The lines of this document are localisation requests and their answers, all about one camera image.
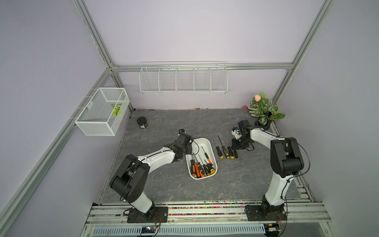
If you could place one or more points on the aluminium frame rail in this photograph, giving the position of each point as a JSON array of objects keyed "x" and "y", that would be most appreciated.
[{"x": 201, "y": 65}]

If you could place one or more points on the white wire cube basket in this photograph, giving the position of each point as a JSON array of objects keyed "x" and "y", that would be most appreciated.
[{"x": 96, "y": 118}]

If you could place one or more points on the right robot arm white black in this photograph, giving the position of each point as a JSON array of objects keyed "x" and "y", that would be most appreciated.
[{"x": 286, "y": 162}]

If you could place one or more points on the yellow black brown-shaft screwdriver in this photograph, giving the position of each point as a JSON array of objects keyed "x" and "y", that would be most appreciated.
[{"x": 225, "y": 151}]

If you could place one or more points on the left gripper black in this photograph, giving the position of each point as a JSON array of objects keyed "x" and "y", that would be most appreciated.
[{"x": 189, "y": 151}]

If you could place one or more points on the white perforated cable duct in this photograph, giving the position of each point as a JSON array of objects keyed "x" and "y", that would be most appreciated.
[{"x": 178, "y": 230}]

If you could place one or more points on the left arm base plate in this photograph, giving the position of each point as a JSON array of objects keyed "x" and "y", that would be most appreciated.
[{"x": 158, "y": 214}]

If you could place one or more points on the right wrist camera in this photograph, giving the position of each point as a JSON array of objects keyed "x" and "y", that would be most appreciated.
[{"x": 236, "y": 132}]

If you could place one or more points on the artificial green potted plant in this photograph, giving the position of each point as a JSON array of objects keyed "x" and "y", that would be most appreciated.
[{"x": 264, "y": 110}]

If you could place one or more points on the long white wire wall basket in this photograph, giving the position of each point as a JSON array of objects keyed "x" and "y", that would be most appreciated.
[{"x": 206, "y": 80}]

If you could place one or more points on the green object in basket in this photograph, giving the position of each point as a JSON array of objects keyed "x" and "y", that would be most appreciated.
[{"x": 116, "y": 109}]

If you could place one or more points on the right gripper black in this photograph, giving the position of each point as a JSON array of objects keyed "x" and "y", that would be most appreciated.
[{"x": 236, "y": 146}]

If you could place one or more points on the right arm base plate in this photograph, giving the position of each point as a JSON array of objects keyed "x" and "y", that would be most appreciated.
[{"x": 265, "y": 212}]

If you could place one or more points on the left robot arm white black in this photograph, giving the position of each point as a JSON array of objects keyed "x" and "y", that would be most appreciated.
[{"x": 130, "y": 178}]

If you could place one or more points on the small black jar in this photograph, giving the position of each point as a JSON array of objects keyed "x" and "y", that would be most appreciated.
[{"x": 142, "y": 122}]

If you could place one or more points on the white plastic storage box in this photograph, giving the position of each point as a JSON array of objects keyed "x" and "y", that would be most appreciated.
[{"x": 199, "y": 154}]

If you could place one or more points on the black handle long screwdriver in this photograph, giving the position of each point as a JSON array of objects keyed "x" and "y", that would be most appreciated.
[{"x": 231, "y": 154}]

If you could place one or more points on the small orange black screwdriver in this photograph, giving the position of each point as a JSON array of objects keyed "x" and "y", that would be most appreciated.
[{"x": 208, "y": 159}]

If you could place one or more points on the orange black large screwdriver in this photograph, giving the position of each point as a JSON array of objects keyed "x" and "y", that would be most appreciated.
[{"x": 193, "y": 168}]

